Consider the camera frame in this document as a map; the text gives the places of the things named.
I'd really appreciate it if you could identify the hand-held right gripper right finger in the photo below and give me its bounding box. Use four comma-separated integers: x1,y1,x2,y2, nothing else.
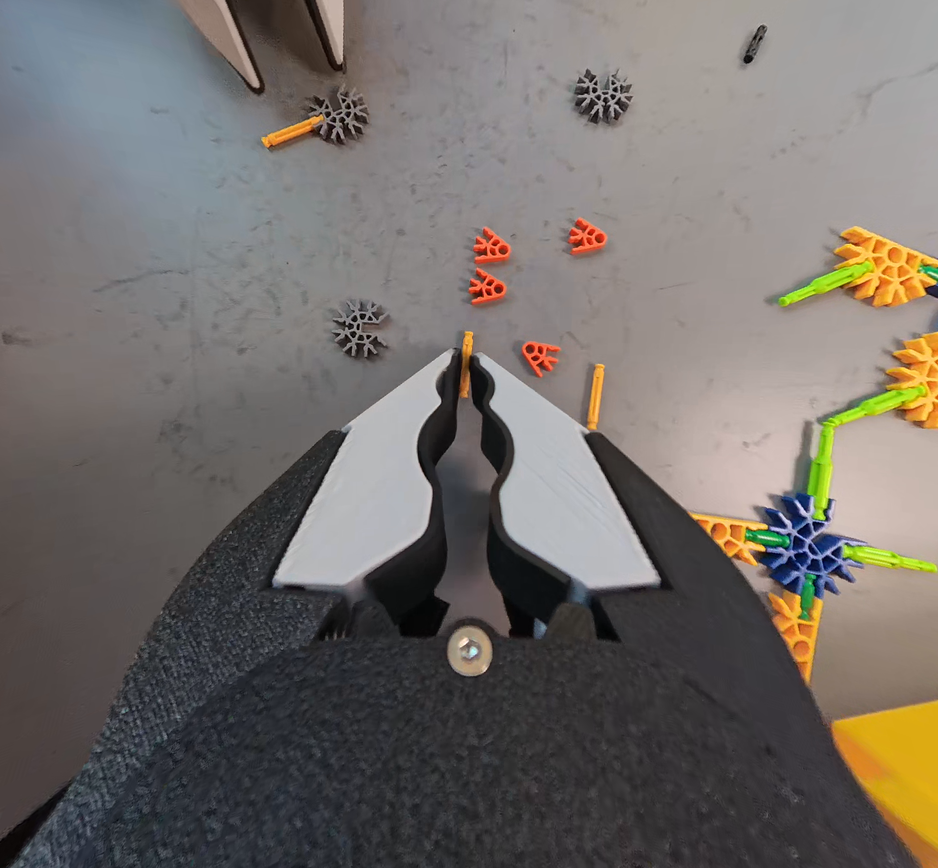
469,355,662,640

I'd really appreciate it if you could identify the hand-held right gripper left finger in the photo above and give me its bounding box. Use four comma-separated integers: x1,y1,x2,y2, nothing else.
273,347,464,634

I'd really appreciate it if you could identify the grey snowflake connector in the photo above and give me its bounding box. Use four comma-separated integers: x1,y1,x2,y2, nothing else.
573,69,634,126
331,301,390,359
306,86,369,145

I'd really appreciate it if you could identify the blue yellow green toy model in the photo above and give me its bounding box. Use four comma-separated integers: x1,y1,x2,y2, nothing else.
689,419,938,686

